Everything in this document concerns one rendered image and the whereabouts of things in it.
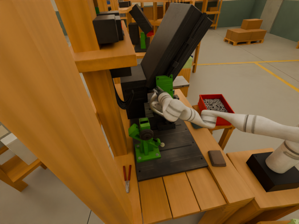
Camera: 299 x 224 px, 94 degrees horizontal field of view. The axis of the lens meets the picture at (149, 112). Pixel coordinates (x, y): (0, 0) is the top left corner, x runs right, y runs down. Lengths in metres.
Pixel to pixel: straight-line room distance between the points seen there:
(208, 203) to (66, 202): 1.54
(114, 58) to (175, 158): 0.68
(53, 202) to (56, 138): 1.85
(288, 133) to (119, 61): 0.73
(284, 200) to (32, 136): 1.08
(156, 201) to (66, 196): 1.38
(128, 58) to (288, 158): 0.84
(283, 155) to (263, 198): 0.25
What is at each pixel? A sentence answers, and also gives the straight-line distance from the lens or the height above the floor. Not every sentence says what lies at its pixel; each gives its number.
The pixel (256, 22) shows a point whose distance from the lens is 7.67.
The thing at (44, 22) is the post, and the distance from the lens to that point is 0.22.
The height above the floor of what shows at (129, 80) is 1.24.
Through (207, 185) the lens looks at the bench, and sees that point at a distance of 0.91.
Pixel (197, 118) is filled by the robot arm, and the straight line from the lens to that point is 0.75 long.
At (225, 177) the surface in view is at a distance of 0.94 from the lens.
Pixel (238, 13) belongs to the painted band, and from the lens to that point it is 10.98.
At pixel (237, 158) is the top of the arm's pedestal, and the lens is 1.10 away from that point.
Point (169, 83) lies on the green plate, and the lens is 0.97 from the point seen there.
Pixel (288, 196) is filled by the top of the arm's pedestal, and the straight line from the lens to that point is 1.11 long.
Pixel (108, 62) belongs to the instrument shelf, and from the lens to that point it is 0.49.
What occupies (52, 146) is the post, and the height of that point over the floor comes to 1.50.
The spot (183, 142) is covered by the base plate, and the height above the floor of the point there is 0.90.
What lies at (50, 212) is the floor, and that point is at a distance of 2.07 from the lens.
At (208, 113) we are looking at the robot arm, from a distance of 0.87.
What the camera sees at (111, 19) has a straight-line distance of 0.55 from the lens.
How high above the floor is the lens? 1.68
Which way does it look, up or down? 40 degrees down
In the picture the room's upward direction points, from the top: 4 degrees counter-clockwise
